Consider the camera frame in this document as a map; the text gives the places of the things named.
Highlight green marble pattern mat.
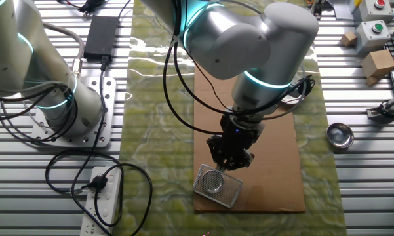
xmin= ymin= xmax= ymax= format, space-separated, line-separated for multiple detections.
xmin=113 ymin=0 xmax=348 ymax=236

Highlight black power plug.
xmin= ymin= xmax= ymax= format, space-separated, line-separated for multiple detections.
xmin=81 ymin=175 xmax=109 ymax=193

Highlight small round steel dish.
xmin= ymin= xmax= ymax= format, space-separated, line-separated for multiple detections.
xmin=201 ymin=169 xmax=226 ymax=193
xmin=326 ymin=122 xmax=355 ymax=149

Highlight grey red button box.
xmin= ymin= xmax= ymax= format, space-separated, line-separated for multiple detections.
xmin=353 ymin=0 xmax=394 ymax=24

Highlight tiny brown cardboard cube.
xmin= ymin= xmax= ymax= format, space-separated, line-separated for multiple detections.
xmin=340 ymin=31 xmax=358 ymax=47

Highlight white power strip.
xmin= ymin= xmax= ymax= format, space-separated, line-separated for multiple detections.
xmin=79 ymin=166 xmax=123 ymax=236

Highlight black power adapter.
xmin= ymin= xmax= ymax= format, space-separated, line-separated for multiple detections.
xmin=83 ymin=15 xmax=121 ymax=62

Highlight grey camera on stand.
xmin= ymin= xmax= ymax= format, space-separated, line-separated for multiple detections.
xmin=366 ymin=96 xmax=394 ymax=125

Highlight brown cardboard sheet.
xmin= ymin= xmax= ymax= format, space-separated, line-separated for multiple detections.
xmin=193 ymin=64 xmax=306 ymax=213

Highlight brown cardboard box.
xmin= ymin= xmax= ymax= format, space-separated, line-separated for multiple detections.
xmin=361 ymin=49 xmax=394 ymax=87

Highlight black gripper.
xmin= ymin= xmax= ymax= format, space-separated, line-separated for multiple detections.
xmin=205 ymin=113 xmax=265 ymax=172

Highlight black looped power cord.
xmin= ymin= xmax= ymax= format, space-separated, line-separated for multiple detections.
xmin=45 ymin=149 xmax=154 ymax=236

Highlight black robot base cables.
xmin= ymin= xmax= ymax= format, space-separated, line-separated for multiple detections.
xmin=0 ymin=78 xmax=80 ymax=142

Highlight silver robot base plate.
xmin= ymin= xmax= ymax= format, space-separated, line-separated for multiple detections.
xmin=31 ymin=77 xmax=117 ymax=148

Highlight grey green button box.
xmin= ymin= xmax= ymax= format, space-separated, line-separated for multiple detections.
xmin=353 ymin=20 xmax=391 ymax=55

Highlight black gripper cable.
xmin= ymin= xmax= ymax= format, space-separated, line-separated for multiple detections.
xmin=162 ymin=19 xmax=250 ymax=136

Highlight grey robot hose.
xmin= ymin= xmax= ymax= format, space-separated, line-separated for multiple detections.
xmin=41 ymin=21 xmax=86 ymax=79

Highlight black adapter power cord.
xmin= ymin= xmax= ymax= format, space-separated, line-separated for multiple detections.
xmin=70 ymin=55 xmax=114 ymax=236

